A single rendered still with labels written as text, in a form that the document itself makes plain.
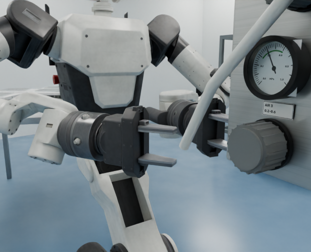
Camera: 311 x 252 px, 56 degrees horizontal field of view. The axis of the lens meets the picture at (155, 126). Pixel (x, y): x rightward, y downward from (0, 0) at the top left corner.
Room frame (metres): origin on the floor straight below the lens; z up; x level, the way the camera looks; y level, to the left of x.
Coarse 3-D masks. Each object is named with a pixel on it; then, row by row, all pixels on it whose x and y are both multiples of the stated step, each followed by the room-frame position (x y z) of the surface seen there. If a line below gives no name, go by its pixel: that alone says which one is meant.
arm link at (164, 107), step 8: (160, 104) 0.76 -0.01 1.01; (168, 104) 0.73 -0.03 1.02; (152, 112) 0.72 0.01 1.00; (160, 112) 0.69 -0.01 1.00; (168, 112) 0.69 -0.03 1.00; (152, 120) 0.72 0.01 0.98; (160, 120) 0.69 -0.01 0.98; (168, 120) 0.69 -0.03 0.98; (168, 136) 0.74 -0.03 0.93; (176, 136) 0.74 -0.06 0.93
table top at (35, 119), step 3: (33, 114) 1.50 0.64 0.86; (36, 114) 1.50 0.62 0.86; (39, 114) 1.50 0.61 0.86; (27, 117) 1.42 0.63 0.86; (30, 117) 1.42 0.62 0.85; (33, 117) 1.43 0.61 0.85; (36, 117) 1.43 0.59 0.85; (39, 117) 1.43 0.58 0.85; (24, 120) 1.42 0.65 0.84; (27, 120) 1.42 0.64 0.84; (30, 120) 1.42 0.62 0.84; (33, 120) 1.43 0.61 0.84; (36, 120) 1.43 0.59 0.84; (39, 120) 1.43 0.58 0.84; (21, 123) 1.41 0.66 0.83; (24, 123) 1.42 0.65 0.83; (27, 123) 1.42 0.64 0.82; (30, 123) 1.42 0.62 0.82; (33, 123) 1.43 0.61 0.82; (36, 123) 1.43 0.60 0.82
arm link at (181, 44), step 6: (180, 36) 1.02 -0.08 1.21; (174, 42) 1.01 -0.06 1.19; (180, 42) 0.99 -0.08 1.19; (186, 42) 1.01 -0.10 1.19; (168, 48) 1.03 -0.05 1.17; (174, 48) 0.99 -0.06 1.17; (180, 48) 0.99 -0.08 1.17; (168, 54) 1.04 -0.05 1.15; (174, 54) 0.99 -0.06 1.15; (168, 60) 1.01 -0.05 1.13
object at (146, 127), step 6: (144, 120) 0.48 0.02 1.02; (138, 126) 0.47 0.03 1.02; (144, 126) 0.46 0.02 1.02; (150, 126) 0.46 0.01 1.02; (156, 126) 0.46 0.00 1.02; (162, 126) 0.46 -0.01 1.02; (168, 126) 0.46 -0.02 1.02; (174, 126) 0.46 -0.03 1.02; (150, 132) 0.46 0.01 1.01; (156, 132) 0.45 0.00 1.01; (162, 132) 0.45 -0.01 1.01; (168, 132) 0.45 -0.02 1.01; (174, 132) 0.45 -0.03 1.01
